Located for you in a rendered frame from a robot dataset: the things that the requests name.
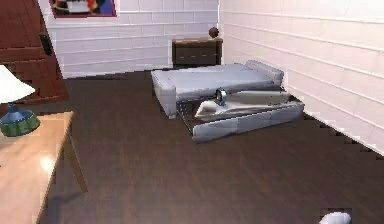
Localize black door handle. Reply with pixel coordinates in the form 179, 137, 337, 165
39, 33, 53, 56

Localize white round object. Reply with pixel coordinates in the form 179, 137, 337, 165
318, 211, 352, 224

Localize light wooden table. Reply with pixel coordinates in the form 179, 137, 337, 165
0, 111, 89, 224

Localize white shade table lamp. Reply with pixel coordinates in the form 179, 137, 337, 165
0, 64, 42, 138

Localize dark brown chest of drawers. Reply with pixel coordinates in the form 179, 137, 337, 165
171, 37, 224, 67

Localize small round alarm clock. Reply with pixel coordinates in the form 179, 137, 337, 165
214, 87, 228, 107

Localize grey bed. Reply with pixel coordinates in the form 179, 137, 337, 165
150, 59, 306, 144

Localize red brown room door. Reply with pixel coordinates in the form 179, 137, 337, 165
0, 0, 70, 105

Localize red framed wall picture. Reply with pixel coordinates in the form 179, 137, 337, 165
48, 0, 118, 19

